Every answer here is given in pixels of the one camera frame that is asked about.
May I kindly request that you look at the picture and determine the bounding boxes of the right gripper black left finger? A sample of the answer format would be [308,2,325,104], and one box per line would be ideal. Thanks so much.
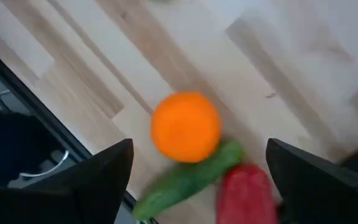
[0,138,135,224]

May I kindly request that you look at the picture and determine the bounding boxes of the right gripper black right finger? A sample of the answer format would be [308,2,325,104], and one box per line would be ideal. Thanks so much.
[265,138,358,224]

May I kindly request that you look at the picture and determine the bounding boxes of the red bell pepper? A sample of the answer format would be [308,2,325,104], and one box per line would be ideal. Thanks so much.
[215,163,281,224]

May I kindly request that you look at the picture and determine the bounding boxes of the green cucumber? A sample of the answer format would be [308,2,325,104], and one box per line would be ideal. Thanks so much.
[132,139,247,221]

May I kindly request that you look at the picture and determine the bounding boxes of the orange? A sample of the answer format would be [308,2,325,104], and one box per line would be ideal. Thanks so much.
[150,91,223,164]

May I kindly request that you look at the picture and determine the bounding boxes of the black stool with chrome ring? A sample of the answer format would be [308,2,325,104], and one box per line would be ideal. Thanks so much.
[0,89,71,189]

